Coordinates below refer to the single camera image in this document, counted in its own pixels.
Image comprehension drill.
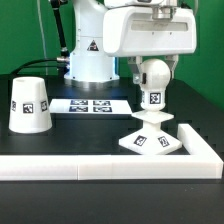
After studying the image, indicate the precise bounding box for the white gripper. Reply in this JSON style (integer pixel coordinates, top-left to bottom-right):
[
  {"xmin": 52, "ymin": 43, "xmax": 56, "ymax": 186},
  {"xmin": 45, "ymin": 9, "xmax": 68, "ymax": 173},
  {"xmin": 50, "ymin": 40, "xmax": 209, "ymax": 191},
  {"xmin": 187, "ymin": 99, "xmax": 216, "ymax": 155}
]
[{"xmin": 103, "ymin": 6, "xmax": 197, "ymax": 84}]

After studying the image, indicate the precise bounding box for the white lamp bulb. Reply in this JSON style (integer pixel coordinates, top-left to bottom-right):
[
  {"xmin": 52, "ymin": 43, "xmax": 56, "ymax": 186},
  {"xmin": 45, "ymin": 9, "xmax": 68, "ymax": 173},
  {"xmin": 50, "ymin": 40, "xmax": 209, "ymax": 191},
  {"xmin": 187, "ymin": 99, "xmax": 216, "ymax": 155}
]
[{"xmin": 140, "ymin": 59, "xmax": 170, "ymax": 112}]

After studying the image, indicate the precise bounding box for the white lamp base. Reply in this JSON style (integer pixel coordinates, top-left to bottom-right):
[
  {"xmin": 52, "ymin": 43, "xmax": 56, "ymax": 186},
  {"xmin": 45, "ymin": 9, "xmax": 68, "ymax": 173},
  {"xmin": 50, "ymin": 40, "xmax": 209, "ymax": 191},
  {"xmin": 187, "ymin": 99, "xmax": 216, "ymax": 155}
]
[{"xmin": 119, "ymin": 110, "xmax": 182, "ymax": 155}]

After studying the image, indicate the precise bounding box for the white lamp shade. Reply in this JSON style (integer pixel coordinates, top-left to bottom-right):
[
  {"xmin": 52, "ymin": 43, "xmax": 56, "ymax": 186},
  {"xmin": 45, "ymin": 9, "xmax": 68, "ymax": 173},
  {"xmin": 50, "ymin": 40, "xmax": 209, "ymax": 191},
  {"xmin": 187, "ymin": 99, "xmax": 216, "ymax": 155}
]
[{"xmin": 9, "ymin": 77, "xmax": 52, "ymax": 134}]

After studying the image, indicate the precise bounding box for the white marker tag plate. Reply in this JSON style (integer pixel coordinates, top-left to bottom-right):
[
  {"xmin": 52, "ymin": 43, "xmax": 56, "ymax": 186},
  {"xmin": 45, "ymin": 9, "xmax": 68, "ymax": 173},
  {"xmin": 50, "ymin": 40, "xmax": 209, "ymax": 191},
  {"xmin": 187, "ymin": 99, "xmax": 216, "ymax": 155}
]
[{"xmin": 50, "ymin": 99, "xmax": 132, "ymax": 115}]

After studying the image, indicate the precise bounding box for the white L-shaped corner fence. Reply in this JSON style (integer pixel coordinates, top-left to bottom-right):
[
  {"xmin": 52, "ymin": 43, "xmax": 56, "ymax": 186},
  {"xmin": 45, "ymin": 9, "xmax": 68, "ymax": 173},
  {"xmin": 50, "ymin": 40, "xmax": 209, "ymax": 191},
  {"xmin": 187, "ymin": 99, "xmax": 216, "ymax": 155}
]
[{"xmin": 0, "ymin": 124, "xmax": 223, "ymax": 181}]

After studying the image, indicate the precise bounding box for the black cable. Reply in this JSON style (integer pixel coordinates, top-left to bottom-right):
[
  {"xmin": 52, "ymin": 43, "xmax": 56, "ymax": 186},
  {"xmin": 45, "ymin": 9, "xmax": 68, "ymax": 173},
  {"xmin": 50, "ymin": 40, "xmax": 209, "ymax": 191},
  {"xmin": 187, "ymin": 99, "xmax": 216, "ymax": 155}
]
[{"xmin": 10, "ymin": 57, "xmax": 70, "ymax": 75}]

